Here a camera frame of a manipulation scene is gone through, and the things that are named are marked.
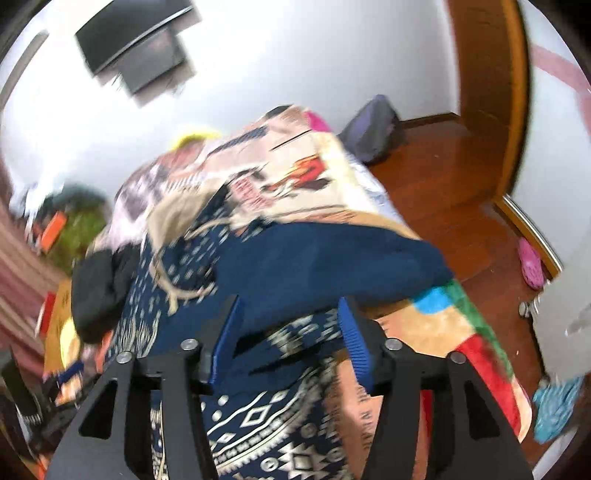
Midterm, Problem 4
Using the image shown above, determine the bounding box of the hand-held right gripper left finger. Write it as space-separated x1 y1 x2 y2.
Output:
44 295 243 480

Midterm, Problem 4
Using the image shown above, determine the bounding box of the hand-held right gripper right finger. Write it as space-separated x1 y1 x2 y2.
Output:
337 295 539 480

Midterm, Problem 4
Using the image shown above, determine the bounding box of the plain blue garment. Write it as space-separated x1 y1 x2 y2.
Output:
217 224 455 342

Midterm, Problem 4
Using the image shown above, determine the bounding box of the navy patterned cloth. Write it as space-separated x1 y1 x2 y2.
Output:
104 198 365 480

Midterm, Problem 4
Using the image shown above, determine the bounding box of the black garment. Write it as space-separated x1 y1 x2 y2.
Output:
71 244 141 344

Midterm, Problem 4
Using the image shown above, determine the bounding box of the yellow cloth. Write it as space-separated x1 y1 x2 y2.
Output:
44 277 93 374

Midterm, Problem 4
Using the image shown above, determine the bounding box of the printed blanket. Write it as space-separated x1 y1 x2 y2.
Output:
99 105 529 480

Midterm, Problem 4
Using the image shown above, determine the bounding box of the pink slipper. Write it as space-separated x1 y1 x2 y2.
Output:
517 237 546 291

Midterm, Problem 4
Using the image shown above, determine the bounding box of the yellow object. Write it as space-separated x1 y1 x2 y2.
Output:
168 129 222 151

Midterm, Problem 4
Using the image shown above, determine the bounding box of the orange box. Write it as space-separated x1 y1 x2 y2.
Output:
39 212 68 252

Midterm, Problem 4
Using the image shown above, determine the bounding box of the grey purple backpack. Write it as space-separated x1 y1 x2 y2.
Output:
339 95 407 164

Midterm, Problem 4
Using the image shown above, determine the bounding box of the teal cloth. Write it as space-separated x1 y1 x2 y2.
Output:
533 376 585 444

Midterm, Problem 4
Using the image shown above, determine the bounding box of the white cabinet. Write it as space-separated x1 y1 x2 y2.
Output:
533 222 591 384

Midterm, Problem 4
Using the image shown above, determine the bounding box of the wooden door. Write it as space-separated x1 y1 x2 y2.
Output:
445 0 529 204

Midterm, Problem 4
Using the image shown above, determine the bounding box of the beige drawstring garment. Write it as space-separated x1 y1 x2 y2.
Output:
148 178 232 315

